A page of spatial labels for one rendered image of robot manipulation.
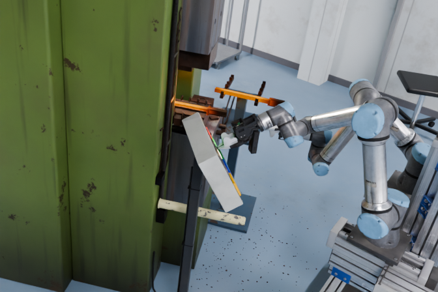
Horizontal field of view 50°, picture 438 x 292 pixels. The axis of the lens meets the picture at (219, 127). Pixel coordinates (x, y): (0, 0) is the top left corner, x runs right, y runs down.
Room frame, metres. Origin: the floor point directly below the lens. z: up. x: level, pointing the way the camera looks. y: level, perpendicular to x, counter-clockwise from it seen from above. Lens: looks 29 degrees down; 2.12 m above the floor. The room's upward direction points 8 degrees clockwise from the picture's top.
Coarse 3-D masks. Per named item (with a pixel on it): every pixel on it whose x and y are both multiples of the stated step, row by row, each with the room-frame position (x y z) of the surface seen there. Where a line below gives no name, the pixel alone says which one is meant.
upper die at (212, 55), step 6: (216, 42) 2.22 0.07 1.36; (216, 48) 2.24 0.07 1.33; (180, 54) 2.09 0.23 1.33; (186, 54) 2.09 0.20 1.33; (192, 54) 2.08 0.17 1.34; (198, 54) 2.08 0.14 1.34; (210, 54) 2.07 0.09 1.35; (216, 54) 2.27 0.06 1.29; (180, 60) 2.09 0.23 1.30; (186, 60) 2.09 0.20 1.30; (192, 60) 2.08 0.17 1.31; (198, 60) 2.08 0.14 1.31; (204, 60) 2.08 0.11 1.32; (210, 60) 2.09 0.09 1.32; (192, 66) 2.08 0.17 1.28; (198, 66) 2.08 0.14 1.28; (204, 66) 2.08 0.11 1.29; (210, 66) 2.11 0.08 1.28
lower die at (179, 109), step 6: (186, 102) 2.26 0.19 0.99; (192, 102) 2.27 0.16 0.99; (180, 108) 2.19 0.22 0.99; (186, 108) 2.18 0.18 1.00; (192, 108) 2.19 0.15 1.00; (180, 114) 2.13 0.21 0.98; (186, 114) 2.13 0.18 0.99; (204, 114) 2.16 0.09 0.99; (174, 120) 2.09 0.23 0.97; (180, 120) 2.09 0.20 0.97; (204, 120) 2.13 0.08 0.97
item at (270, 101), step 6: (216, 90) 2.54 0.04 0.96; (222, 90) 2.54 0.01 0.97; (228, 90) 2.55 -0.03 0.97; (240, 96) 2.51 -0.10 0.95; (246, 96) 2.51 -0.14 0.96; (252, 96) 2.50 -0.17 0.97; (258, 96) 2.51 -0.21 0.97; (264, 102) 2.48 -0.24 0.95; (270, 102) 2.48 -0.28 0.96; (276, 102) 2.48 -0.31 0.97; (282, 102) 2.47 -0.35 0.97
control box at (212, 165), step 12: (192, 120) 1.72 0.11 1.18; (192, 132) 1.63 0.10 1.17; (204, 132) 1.61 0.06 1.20; (192, 144) 1.56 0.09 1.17; (204, 144) 1.53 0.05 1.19; (204, 156) 1.46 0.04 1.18; (216, 156) 1.45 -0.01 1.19; (204, 168) 1.44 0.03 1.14; (216, 168) 1.45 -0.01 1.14; (216, 180) 1.45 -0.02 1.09; (228, 180) 1.47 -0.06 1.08; (216, 192) 1.45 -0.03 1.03; (228, 192) 1.47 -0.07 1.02; (228, 204) 1.47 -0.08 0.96; (240, 204) 1.49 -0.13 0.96
